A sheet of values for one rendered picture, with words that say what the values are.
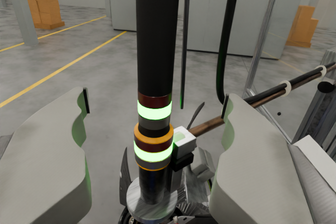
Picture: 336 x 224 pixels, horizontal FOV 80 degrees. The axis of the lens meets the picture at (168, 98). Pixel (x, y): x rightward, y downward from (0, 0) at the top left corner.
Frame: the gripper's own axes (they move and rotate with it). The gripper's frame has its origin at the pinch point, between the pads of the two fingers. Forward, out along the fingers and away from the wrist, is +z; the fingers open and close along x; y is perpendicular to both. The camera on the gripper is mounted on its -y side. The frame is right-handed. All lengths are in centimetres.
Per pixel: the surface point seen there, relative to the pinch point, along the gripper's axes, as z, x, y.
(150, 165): 4.5, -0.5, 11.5
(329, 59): 41, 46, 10
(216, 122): 12.1, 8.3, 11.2
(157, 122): 5.0, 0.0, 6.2
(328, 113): 46, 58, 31
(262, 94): 18.8, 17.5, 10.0
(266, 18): 132, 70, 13
